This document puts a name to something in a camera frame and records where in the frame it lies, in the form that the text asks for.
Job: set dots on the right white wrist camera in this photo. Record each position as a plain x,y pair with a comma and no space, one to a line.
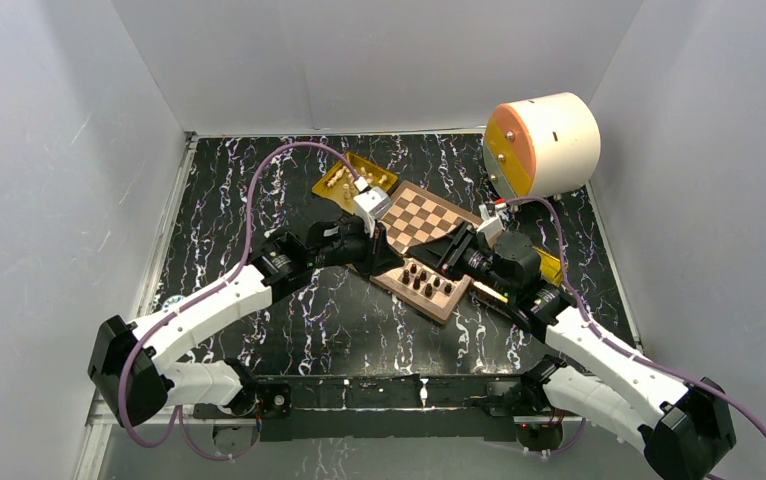
493,214

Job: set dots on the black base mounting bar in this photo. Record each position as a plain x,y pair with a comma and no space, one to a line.
494,407

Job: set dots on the gold tray dark pieces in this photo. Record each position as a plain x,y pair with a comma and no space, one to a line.
514,277

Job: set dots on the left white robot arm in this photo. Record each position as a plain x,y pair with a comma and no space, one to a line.
136,365

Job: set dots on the white round drawer cabinet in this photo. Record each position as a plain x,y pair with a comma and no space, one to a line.
541,147

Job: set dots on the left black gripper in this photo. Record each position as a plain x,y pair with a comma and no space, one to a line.
378,255

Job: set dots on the aluminium frame rail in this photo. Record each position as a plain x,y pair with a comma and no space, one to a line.
101,413

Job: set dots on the pile of light pieces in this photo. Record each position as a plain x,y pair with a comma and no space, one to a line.
339,179

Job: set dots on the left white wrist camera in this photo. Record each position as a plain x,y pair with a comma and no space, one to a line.
371,206

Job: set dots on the wooden chess board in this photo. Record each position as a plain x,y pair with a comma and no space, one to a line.
416,217

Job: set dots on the gold tray light pieces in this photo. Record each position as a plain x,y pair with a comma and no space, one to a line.
354,160

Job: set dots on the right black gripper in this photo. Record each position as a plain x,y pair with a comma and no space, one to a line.
447,251

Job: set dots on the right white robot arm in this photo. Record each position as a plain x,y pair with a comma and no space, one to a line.
683,429

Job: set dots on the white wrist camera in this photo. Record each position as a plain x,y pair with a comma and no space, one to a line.
371,206
493,214

